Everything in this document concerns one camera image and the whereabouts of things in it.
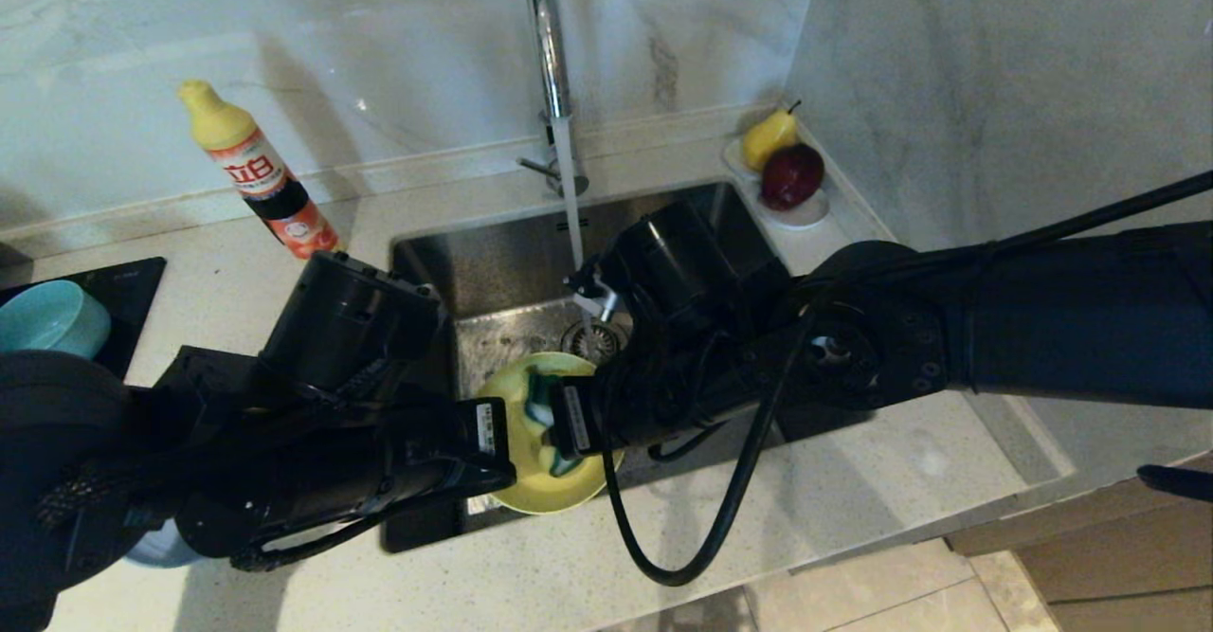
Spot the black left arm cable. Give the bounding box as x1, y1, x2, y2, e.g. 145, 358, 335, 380
227, 490, 475, 573

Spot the yellow bowl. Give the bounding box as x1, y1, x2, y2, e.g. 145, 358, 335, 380
477, 352, 625, 516

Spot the green and yellow sponge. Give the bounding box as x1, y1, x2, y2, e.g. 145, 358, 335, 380
526, 371, 584, 479

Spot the metal sink drain strainer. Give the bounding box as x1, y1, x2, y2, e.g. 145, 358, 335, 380
560, 318, 632, 368

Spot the black induction cooktop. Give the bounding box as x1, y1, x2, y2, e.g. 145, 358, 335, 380
0, 256, 167, 377

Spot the light wood cabinet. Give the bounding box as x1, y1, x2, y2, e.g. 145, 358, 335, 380
945, 457, 1213, 632

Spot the chrome kitchen faucet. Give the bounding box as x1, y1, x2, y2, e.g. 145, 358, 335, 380
519, 0, 590, 200

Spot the teal bowl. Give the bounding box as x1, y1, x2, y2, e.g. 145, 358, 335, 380
0, 280, 112, 360

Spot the stainless steel sink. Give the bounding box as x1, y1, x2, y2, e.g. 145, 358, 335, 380
381, 182, 871, 554

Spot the running water stream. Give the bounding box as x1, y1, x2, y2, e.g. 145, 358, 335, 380
552, 116, 600, 341

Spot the grey-blue plate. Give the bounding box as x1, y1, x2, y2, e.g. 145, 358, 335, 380
123, 518, 205, 569

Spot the yellow pear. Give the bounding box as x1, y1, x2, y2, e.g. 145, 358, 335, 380
742, 99, 804, 172

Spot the yellow dish soap bottle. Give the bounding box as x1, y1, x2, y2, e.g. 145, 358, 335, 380
178, 80, 340, 261

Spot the dark red apple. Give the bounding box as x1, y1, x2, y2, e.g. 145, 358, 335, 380
761, 142, 827, 212

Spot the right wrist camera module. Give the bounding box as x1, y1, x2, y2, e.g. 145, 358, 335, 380
566, 258, 622, 322

